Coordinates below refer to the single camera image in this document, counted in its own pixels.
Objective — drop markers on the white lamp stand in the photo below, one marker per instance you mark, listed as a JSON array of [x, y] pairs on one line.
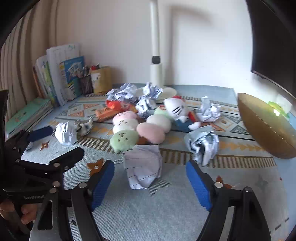
[[156, 69]]

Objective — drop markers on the green white packet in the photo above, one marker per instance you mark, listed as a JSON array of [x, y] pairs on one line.
[[277, 109]]

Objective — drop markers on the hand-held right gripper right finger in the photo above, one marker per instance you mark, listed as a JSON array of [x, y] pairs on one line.
[[198, 185]]

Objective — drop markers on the bunch of pens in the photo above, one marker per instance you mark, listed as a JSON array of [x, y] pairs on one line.
[[95, 67]]

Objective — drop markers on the red orange snack packet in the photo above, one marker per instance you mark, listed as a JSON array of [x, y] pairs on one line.
[[118, 105]]

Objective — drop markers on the black monitor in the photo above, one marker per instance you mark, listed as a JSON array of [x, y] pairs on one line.
[[275, 41]]

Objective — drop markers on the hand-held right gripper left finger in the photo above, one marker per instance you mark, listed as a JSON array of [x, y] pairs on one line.
[[103, 183]]

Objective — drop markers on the white paper ball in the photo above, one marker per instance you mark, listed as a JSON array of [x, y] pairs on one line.
[[122, 93], [144, 107], [209, 111], [203, 144], [151, 90], [66, 134], [143, 169]]

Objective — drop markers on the beige curtain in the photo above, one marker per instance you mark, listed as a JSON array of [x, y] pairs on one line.
[[27, 46]]

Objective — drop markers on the bunch of pencils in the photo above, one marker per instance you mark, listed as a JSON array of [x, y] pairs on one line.
[[85, 70]]

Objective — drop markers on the black mesh pen holder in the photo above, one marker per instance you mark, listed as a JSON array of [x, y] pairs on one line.
[[86, 85]]

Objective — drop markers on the golden ribbed bowl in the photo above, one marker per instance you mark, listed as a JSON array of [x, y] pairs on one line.
[[261, 125]]

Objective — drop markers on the white cat plush toy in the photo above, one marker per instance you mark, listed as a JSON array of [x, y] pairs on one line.
[[177, 107]]

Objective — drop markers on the orange cardboard box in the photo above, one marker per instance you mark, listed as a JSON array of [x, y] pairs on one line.
[[105, 114]]

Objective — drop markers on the bamboo pen holder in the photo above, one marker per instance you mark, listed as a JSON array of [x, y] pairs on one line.
[[101, 80]]

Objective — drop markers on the person's left hand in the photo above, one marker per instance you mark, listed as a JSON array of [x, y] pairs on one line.
[[29, 214]]

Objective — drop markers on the blue cover workbook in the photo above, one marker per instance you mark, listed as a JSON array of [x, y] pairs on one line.
[[71, 74]]

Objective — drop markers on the upright books and papers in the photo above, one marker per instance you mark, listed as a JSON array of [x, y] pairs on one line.
[[57, 69]]

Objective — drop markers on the row of upright books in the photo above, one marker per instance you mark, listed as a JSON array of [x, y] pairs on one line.
[[44, 78]]

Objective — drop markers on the stack of green books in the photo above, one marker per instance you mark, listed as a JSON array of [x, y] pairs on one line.
[[25, 113]]

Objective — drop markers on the blue patterned woven mat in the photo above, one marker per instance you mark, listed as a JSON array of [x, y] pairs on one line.
[[161, 213]]

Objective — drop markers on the small grey white toy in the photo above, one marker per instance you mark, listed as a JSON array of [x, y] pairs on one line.
[[84, 126]]

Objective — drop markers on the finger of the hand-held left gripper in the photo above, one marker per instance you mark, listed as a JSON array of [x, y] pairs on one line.
[[67, 158], [40, 134]]

